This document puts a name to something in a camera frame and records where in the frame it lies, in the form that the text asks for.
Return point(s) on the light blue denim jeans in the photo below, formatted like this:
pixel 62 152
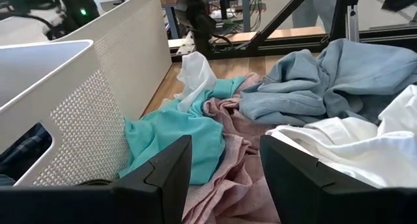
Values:
pixel 309 87

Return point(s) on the pink garment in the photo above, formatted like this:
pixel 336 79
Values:
pixel 241 185

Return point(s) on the teal garment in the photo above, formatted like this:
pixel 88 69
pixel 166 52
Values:
pixel 176 133

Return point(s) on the white cloth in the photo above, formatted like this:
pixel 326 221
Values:
pixel 49 14

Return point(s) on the thin cream white garment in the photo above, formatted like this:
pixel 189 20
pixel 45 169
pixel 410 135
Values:
pixel 195 74

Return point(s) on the left white laundry basket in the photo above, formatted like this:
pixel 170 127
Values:
pixel 81 120

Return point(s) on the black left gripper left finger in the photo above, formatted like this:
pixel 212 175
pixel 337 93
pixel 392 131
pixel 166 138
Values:
pixel 146 201

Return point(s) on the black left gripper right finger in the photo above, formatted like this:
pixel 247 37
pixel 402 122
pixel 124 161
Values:
pixel 325 204

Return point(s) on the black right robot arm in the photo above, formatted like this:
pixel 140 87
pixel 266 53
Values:
pixel 198 25

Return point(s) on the blue plaid shirt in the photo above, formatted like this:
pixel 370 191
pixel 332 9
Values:
pixel 23 152

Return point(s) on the grey metal frame desk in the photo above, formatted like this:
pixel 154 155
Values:
pixel 246 15

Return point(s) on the white shirt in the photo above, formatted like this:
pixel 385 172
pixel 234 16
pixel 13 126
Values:
pixel 358 146

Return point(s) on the white mesh basket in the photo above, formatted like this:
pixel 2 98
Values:
pixel 137 48

